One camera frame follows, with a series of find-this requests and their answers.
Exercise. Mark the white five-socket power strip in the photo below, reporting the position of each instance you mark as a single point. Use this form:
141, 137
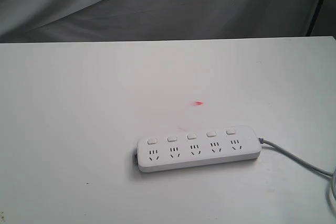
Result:
197, 148

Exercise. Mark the grey backdrop cloth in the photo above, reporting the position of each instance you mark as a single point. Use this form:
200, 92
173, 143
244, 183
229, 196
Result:
134, 20

